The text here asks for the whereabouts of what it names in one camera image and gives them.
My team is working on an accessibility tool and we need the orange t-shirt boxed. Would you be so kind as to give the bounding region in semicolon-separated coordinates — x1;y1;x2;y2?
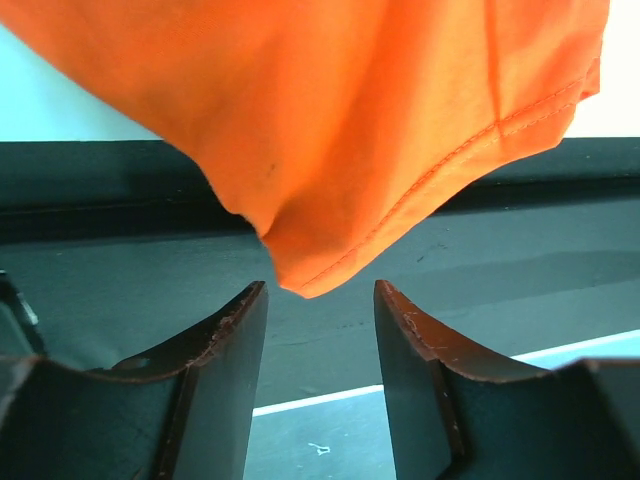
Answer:
1;1;609;298

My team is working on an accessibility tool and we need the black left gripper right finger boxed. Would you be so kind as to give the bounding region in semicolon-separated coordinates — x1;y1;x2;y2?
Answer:
374;280;639;479

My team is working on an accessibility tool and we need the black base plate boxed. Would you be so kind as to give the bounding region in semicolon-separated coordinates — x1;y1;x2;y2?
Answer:
1;137;639;405

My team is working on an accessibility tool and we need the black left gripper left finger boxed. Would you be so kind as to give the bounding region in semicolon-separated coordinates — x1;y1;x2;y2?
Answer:
1;282;268;479

